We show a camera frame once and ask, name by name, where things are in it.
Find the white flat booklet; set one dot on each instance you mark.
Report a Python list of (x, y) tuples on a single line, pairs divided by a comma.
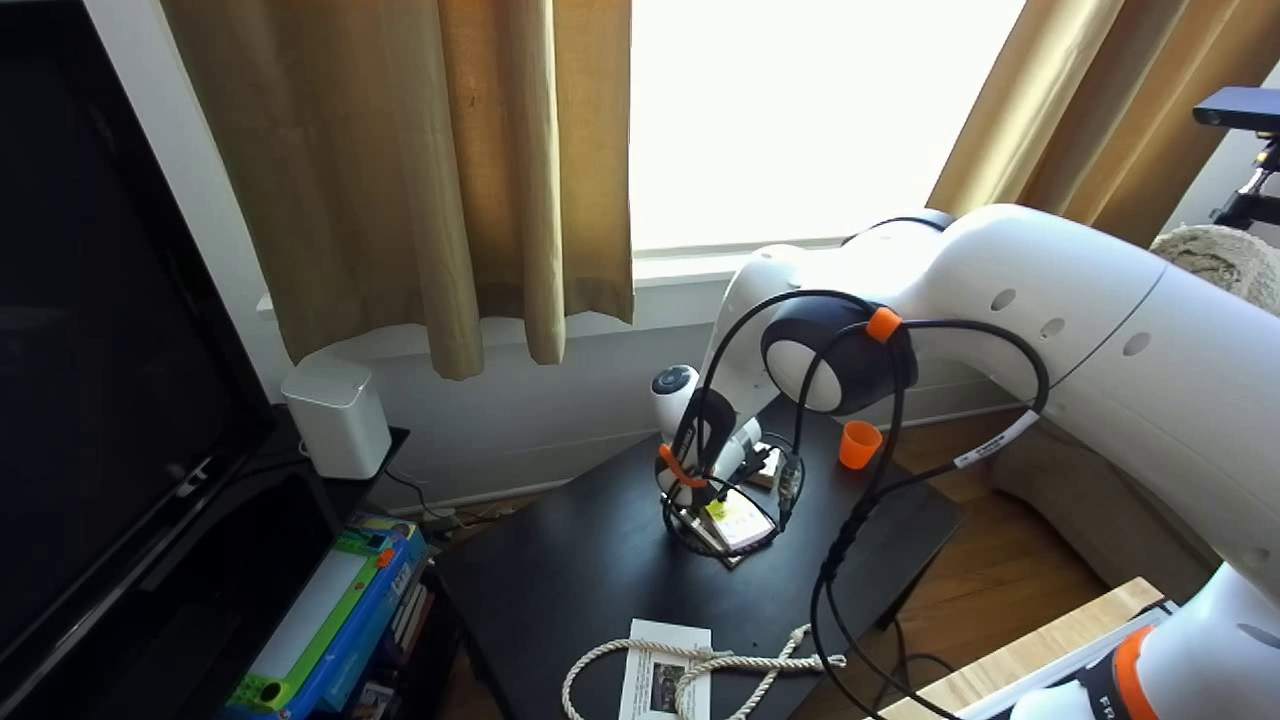
[(653, 682)]

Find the black flat screen television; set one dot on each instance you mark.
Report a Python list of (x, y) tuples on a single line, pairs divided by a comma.
[(105, 333)]

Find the black television stand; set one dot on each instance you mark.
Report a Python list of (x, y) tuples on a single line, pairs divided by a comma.
[(212, 586)]

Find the orange plastic cup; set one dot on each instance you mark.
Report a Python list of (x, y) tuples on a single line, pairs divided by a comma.
[(860, 445)]

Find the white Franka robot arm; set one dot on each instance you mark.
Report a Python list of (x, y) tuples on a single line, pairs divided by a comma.
[(1132, 345)]

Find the beige armchair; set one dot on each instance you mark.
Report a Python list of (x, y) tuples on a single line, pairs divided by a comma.
[(1081, 506)]

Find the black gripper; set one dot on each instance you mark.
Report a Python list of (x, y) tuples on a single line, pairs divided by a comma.
[(715, 426)]

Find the bright window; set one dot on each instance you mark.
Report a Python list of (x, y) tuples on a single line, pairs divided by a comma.
[(785, 123)]

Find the light wooden board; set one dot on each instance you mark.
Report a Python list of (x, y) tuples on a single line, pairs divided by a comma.
[(1026, 655)]

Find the blue game box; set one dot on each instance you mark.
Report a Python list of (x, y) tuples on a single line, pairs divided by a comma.
[(381, 605)]

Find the cream knitted blanket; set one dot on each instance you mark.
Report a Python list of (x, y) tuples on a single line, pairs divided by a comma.
[(1224, 261)]

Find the white cube speaker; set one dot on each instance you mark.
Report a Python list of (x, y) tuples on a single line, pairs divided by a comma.
[(339, 421)]

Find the tan window curtain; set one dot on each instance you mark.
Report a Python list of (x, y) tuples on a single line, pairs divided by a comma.
[(400, 173), (1120, 95)]

